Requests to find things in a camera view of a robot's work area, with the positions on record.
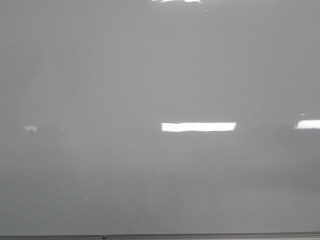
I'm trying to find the grey aluminium whiteboard frame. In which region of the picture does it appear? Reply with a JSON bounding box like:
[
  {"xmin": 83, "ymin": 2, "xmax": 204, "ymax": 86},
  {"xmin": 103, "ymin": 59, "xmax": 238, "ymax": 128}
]
[{"xmin": 0, "ymin": 231, "xmax": 320, "ymax": 240}]

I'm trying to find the white glossy whiteboard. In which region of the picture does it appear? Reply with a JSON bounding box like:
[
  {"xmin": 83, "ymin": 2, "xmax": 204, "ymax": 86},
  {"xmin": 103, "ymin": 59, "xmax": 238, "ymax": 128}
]
[{"xmin": 0, "ymin": 0, "xmax": 320, "ymax": 235}]

